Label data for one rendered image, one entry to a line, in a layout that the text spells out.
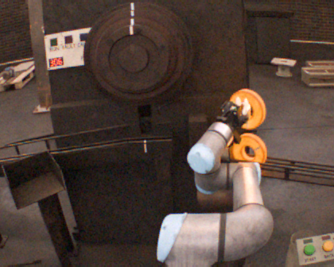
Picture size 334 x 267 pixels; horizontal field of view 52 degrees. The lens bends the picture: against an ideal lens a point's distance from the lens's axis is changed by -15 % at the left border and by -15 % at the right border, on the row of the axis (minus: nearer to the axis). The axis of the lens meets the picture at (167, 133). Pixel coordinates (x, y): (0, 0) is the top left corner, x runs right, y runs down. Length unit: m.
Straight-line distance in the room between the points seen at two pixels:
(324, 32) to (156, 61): 7.02
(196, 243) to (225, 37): 1.16
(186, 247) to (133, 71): 0.92
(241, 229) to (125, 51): 0.95
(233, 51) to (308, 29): 6.49
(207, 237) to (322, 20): 7.70
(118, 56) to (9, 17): 7.20
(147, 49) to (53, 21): 0.55
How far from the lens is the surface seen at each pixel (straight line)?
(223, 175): 1.35
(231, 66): 1.80
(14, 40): 8.66
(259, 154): 1.60
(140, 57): 1.53
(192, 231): 0.80
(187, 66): 1.63
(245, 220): 0.82
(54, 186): 1.73
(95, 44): 1.63
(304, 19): 8.15
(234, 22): 1.76
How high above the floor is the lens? 1.46
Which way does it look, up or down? 24 degrees down
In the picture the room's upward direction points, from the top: 5 degrees counter-clockwise
